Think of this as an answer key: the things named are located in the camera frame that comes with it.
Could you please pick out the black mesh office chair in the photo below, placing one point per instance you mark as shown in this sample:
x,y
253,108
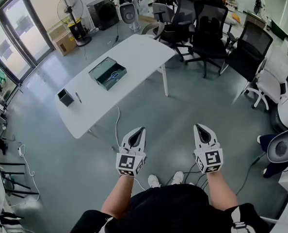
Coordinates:
x,y
180,21
250,50

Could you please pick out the person's left forearm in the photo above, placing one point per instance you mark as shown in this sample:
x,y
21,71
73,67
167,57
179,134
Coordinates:
x,y
118,198

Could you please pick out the brown cardboard box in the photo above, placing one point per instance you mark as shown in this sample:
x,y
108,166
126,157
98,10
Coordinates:
x,y
65,44

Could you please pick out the person's left white shoe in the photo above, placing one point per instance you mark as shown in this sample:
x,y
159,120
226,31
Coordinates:
x,y
153,181

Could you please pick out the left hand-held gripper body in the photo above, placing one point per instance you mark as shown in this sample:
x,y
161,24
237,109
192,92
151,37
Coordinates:
x,y
130,161

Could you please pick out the large black case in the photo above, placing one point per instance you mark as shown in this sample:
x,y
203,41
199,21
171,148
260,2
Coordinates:
x,y
102,12

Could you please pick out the dark green box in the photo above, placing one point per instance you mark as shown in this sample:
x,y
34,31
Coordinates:
x,y
102,67

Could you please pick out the black padded office chair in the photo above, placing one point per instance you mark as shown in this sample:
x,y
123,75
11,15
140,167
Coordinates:
x,y
209,38

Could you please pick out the black marker pen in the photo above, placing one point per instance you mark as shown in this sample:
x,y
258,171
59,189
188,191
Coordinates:
x,y
78,97

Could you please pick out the person's right white shoe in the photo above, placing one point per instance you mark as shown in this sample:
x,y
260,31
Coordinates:
x,y
178,177

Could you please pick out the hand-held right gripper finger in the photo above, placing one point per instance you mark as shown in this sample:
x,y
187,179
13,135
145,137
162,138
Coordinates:
x,y
197,139
212,137

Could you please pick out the white round device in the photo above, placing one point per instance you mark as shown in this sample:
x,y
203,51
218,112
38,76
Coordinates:
x,y
128,13
283,147

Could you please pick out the grey office chair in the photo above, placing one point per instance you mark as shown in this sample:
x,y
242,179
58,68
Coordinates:
x,y
162,12

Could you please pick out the white office chair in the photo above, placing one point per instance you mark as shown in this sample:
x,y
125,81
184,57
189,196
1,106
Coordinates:
x,y
272,81

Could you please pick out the white table leg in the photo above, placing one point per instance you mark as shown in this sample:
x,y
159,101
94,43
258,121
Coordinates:
x,y
165,81

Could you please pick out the person's white shoe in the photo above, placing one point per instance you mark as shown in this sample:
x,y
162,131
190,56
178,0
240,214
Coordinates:
x,y
153,181
178,177

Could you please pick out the wicker stool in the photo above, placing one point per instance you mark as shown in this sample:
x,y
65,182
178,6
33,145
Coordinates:
x,y
156,27

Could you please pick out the glass door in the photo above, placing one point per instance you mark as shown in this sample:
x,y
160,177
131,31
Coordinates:
x,y
20,28

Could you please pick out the black metal rack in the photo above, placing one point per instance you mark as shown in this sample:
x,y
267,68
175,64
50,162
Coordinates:
x,y
15,181

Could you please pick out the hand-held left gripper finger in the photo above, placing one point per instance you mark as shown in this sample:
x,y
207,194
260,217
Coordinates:
x,y
142,144
127,138

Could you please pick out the black standing fan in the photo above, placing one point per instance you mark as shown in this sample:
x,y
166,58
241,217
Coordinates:
x,y
71,8

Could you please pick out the person's black clothing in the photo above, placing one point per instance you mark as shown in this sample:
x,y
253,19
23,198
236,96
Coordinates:
x,y
170,210

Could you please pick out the person's right forearm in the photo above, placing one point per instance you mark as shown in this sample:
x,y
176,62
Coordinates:
x,y
221,190

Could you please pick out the black square pen holder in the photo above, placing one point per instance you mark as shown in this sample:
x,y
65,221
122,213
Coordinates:
x,y
66,101

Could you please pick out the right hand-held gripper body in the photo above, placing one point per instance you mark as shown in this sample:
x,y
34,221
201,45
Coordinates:
x,y
210,160

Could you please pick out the black and yellow bin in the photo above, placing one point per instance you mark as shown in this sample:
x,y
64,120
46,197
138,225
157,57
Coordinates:
x,y
76,29

